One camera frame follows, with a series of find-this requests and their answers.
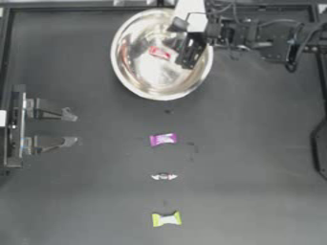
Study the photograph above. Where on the purple candy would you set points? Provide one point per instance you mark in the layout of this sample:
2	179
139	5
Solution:
163	139

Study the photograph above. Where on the black metal frame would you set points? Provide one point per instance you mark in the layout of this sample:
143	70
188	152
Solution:
64	5

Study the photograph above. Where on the steel bowl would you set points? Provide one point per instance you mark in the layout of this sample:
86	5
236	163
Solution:
154	83

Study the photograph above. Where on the green white candy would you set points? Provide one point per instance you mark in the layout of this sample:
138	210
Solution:
167	219

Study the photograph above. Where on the black white red candy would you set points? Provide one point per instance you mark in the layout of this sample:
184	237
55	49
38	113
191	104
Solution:
163	176

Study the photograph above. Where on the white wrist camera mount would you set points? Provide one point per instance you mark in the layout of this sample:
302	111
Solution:
191	12
3	118

